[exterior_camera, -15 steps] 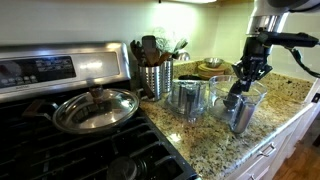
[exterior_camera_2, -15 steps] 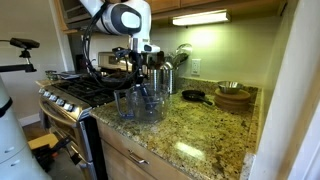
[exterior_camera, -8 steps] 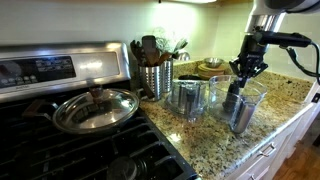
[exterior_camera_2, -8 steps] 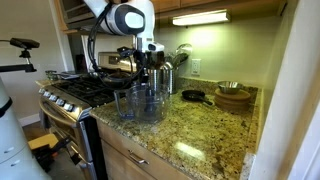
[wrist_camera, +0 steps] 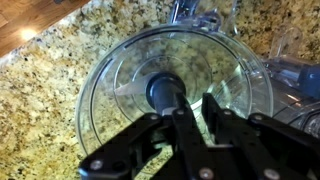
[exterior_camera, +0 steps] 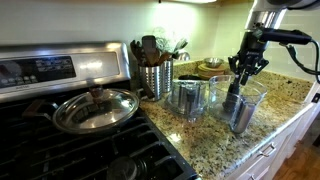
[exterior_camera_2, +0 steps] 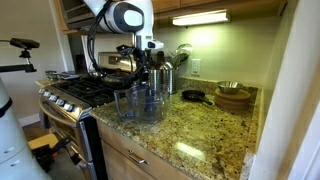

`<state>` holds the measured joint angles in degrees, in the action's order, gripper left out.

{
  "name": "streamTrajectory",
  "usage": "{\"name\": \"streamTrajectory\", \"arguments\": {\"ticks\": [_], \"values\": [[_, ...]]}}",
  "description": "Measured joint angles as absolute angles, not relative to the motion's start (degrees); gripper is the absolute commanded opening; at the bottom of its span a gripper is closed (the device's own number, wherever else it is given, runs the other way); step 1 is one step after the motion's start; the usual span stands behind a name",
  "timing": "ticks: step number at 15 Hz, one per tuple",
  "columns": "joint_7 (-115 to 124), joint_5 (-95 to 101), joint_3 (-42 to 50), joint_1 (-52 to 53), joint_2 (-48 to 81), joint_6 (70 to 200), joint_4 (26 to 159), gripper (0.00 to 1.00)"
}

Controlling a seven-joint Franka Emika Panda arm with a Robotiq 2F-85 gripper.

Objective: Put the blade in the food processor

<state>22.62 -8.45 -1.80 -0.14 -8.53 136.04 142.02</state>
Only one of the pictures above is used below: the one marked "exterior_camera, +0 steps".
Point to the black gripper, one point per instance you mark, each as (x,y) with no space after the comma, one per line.
(251,50)

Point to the clear food processor bowl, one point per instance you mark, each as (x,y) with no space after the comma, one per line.
(253,96)

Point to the steel blade with dark hub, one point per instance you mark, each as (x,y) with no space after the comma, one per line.
(230,96)

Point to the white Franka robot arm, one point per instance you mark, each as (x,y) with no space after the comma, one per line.
(270,11)

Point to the small steel bowl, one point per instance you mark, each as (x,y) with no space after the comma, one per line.
(213,62)

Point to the small black skillet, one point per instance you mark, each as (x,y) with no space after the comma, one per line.
(188,77)

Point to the steel ladle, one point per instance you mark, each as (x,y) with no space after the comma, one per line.
(184,56)

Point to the black slotted utensil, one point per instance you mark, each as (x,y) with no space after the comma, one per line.
(180,45)

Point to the narrow perforated steel utensil holder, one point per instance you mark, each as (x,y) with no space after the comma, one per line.
(167,76)

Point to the light wooden spoon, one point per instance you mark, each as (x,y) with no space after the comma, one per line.
(164,58)

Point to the under-cabinet light strip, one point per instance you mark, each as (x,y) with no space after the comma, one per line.
(193,1)

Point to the base cabinet with drawers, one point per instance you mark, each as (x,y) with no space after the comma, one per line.
(283,146)

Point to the wide perforated steel utensil holder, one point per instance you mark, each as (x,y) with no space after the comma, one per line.
(151,81)

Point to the dark wooden spatula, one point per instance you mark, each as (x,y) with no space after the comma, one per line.
(150,48)

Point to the stainless steel gas stove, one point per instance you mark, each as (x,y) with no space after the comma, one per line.
(50,66)

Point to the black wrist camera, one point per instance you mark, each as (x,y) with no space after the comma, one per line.
(285,36)

